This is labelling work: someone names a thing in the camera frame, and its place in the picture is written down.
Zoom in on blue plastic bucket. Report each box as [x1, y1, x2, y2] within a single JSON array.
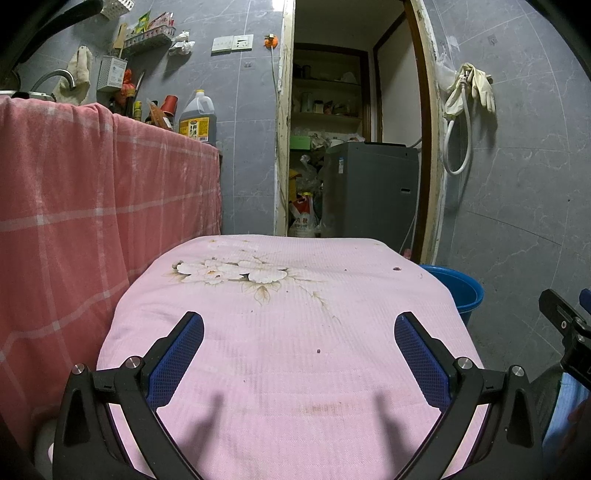
[[419, 264, 485, 328]]

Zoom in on white plastic basket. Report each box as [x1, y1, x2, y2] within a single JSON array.
[[98, 0, 136, 20]]

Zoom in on large oil jug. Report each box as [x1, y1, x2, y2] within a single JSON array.
[[178, 89, 217, 144]]

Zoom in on metal utensil holder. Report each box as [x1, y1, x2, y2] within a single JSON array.
[[97, 55, 128, 92]]

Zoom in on white wall rack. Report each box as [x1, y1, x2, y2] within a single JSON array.
[[122, 25, 177, 56]]

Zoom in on cream rubber gloves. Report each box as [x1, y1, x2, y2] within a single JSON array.
[[445, 62, 498, 116]]

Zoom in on white shower hose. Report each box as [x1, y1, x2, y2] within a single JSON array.
[[443, 74, 473, 175]]

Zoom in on white power cable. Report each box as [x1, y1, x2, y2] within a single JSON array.
[[271, 48, 284, 108]]

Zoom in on beige hanging cloth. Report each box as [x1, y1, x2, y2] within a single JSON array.
[[65, 46, 93, 106]]

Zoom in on wooden door frame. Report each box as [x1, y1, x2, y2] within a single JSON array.
[[274, 0, 448, 265]]

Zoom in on white red sack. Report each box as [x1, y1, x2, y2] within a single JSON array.
[[289, 193, 321, 239]]

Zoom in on metal faucet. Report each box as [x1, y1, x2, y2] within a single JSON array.
[[28, 69, 77, 96]]

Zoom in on black-handled pan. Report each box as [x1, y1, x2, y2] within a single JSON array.
[[0, 0, 105, 71]]

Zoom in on red hanging plastic bag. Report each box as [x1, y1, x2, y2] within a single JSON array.
[[115, 69, 137, 110]]

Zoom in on pink checked cloth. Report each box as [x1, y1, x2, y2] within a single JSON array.
[[0, 95, 223, 462]]

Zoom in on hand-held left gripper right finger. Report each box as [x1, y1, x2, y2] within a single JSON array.
[[394, 311, 544, 480]]

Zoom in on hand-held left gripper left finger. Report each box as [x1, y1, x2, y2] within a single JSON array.
[[52, 311, 205, 480]]

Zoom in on brown packet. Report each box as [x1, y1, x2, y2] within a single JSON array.
[[147, 99, 175, 133]]

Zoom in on person's blue jeans leg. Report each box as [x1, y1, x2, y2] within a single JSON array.
[[542, 371, 591, 459]]

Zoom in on wooden storage shelf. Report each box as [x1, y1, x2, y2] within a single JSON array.
[[292, 43, 371, 140]]

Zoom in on pink floral blanket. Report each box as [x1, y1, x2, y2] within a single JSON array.
[[96, 234, 491, 480]]

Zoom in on white crumpled plastic bag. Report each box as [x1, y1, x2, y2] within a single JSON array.
[[168, 31, 196, 56]]

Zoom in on grey washing machine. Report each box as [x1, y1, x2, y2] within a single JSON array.
[[321, 141, 421, 251]]

